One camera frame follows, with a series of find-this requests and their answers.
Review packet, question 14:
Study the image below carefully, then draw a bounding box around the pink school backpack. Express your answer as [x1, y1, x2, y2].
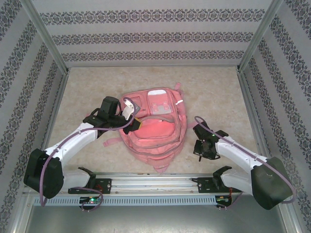
[102, 82, 188, 173]

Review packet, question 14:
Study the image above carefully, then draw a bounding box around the grey metal panel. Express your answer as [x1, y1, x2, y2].
[24, 205, 292, 233]

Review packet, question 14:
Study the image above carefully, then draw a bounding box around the circuit board green light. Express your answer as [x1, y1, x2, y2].
[80, 196, 102, 205]

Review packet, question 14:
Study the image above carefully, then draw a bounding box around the aluminium front upright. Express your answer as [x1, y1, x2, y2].
[278, 206, 303, 233]
[8, 194, 34, 233]

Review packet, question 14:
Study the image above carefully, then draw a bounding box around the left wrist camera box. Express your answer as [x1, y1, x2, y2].
[121, 99, 136, 120]

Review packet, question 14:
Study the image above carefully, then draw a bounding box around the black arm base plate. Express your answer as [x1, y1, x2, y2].
[197, 177, 242, 194]
[68, 178, 112, 195]

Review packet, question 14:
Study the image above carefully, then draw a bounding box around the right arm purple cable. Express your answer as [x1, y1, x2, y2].
[193, 116, 297, 212]

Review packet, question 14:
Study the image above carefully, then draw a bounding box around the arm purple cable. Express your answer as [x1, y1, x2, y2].
[193, 116, 297, 212]
[40, 96, 142, 213]

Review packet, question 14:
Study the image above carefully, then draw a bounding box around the aluminium side rail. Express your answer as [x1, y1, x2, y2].
[237, 67, 277, 175]
[40, 69, 71, 152]

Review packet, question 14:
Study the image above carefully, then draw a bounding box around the aluminium mounting rail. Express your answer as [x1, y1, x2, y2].
[23, 172, 285, 195]

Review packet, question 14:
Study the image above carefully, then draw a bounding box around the grey slotted cable duct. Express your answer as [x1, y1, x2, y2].
[33, 196, 233, 207]

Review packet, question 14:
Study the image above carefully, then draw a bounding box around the aluminium frame post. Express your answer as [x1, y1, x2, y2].
[21, 0, 70, 75]
[237, 0, 285, 73]

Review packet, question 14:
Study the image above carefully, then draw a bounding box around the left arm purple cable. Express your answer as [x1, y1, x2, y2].
[40, 96, 142, 213]

